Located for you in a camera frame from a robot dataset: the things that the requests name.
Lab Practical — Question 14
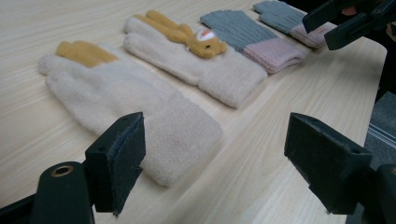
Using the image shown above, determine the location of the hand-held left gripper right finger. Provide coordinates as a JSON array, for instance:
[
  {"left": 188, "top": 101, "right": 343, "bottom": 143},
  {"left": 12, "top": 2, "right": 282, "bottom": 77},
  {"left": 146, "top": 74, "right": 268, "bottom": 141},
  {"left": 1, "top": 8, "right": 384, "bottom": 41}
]
[{"left": 283, "top": 111, "right": 374, "bottom": 216}]

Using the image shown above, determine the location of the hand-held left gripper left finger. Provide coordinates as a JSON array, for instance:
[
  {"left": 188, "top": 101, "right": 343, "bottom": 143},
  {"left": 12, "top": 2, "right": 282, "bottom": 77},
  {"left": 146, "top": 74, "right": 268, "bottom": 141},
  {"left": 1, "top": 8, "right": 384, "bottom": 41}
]
[{"left": 84, "top": 111, "right": 147, "bottom": 217}]

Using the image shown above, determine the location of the grey and pink knit glove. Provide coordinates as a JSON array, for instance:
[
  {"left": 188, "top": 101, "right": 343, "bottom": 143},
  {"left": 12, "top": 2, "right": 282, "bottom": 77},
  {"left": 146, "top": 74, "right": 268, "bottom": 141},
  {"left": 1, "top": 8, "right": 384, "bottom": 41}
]
[
  {"left": 199, "top": 9, "right": 307, "bottom": 75},
  {"left": 252, "top": 0, "right": 332, "bottom": 49}
]

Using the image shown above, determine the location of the plain beige and mustard glove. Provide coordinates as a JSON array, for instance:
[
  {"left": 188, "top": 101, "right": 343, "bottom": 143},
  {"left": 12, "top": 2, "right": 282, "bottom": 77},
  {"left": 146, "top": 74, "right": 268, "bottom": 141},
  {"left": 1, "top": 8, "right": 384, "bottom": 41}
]
[{"left": 38, "top": 40, "right": 224, "bottom": 188}]

